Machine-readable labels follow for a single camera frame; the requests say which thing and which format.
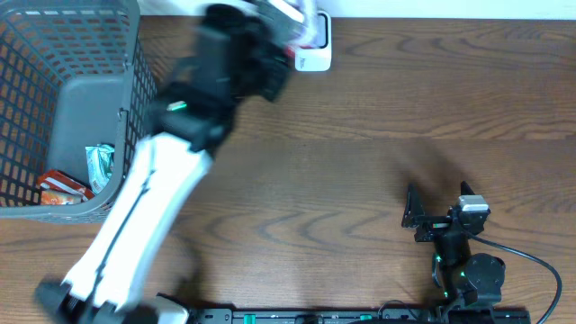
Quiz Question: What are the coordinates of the small orange packet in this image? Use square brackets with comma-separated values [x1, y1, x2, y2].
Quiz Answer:
[40, 190, 82, 205]

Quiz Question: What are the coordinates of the teal snack wrapper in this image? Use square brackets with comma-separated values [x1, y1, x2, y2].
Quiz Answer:
[85, 144, 115, 194]

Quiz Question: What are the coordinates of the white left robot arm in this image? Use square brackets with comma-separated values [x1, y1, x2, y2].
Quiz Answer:
[35, 1, 303, 323]

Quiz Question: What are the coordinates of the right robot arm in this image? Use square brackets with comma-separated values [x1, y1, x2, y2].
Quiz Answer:
[401, 182, 506, 309]

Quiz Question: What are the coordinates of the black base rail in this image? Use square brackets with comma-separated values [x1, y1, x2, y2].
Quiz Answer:
[187, 306, 531, 324]

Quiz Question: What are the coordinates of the red orange snack bar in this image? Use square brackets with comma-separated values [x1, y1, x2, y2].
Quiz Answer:
[37, 169, 95, 202]

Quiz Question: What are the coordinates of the grey plastic mesh basket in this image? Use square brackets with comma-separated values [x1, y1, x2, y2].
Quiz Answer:
[1, 0, 157, 223]

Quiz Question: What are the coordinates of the purple pink pad package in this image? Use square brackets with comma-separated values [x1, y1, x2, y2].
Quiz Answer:
[254, 0, 320, 49]

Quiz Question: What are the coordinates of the white barcode scanner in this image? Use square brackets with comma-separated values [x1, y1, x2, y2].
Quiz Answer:
[294, 10, 332, 72]

